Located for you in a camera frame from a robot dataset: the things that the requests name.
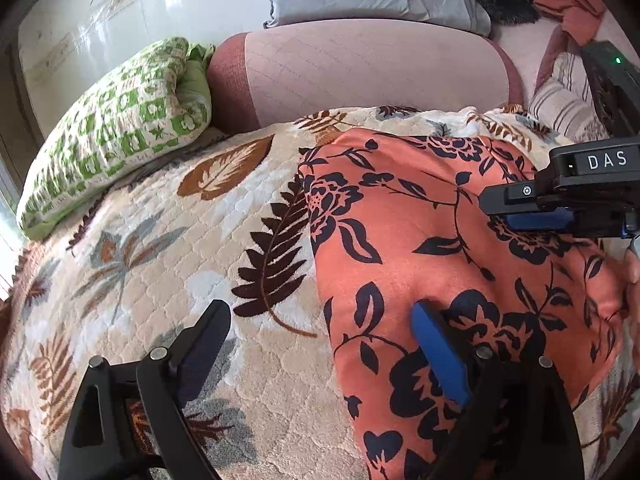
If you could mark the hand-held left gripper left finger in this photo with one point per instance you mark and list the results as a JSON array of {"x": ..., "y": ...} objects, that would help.
[{"x": 199, "y": 355}]

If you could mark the orange floral garment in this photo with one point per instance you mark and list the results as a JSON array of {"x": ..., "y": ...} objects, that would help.
[{"x": 430, "y": 260}]

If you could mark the leaf-patterned quilted bed cover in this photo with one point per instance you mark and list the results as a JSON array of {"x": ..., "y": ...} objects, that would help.
[{"x": 160, "y": 260}]

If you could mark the pink padded headboard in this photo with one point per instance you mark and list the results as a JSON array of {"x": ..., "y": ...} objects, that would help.
[{"x": 350, "y": 70}]

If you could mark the green patterned pillow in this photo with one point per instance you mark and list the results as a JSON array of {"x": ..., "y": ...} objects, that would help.
[{"x": 110, "y": 135}]

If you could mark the rust-coloured cloth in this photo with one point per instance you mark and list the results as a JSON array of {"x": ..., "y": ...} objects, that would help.
[{"x": 570, "y": 5}]

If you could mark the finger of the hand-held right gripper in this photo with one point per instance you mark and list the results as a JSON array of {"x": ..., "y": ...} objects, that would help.
[{"x": 530, "y": 210}]

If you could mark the striped pillow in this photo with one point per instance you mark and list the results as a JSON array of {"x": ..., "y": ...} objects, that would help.
[{"x": 565, "y": 100}]

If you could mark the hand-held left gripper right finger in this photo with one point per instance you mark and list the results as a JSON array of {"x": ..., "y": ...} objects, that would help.
[{"x": 440, "y": 355}]

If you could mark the person's right hand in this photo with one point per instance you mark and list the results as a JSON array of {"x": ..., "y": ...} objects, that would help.
[{"x": 634, "y": 262}]

